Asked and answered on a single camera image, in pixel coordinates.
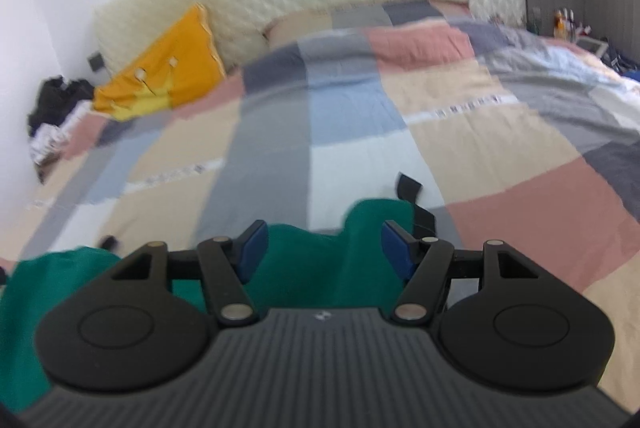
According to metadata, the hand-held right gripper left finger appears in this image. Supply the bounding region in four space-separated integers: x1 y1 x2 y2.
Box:
110 219 271 328

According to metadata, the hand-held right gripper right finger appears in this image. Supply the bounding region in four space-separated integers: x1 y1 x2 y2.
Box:
380 219 541 324

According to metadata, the green hoodie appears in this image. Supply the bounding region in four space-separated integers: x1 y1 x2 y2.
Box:
0 172 440 415

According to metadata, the black clothes pile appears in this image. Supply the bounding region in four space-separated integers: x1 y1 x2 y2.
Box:
27 75 97 140

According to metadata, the patchwork bed quilt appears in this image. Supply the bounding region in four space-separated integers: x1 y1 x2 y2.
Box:
0 0 640 411

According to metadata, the yellow crown pillow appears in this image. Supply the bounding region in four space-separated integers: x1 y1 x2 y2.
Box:
92 3 227 123

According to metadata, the patchwork pillow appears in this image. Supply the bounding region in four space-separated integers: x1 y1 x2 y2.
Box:
262 0 477 45

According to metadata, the white framed tablet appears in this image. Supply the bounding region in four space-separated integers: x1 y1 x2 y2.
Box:
575 37 609 60

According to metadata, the row of cosmetic bottles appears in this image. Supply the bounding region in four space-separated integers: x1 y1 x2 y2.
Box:
551 7 592 42

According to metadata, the blue tray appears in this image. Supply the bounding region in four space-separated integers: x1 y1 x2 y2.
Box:
607 50 640 82

